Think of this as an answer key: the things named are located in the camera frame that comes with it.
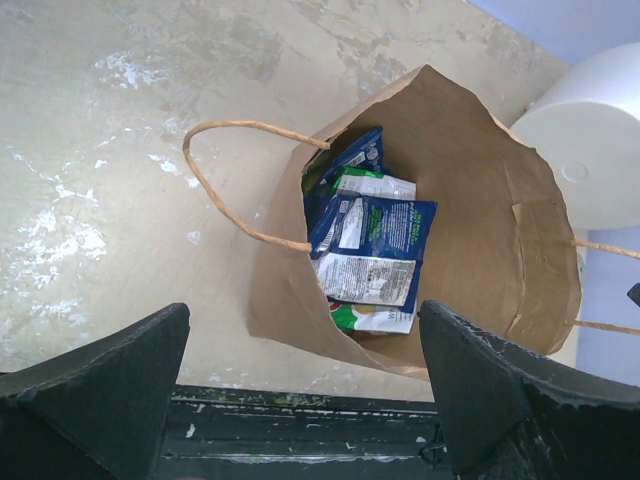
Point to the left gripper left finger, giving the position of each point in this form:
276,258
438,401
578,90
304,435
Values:
98,411

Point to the white cylindrical container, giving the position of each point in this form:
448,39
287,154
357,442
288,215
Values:
586,127

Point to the black aluminium frame rail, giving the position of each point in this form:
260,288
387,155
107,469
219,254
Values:
224,433

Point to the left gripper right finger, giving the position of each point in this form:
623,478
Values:
509,413

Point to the green Chuba chips bag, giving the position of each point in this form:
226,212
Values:
372,319

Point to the brown paper bag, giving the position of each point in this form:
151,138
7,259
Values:
500,251

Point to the blue white snack packet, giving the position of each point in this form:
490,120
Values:
369,250

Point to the green tea candy bag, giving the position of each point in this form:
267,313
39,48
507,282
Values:
368,183

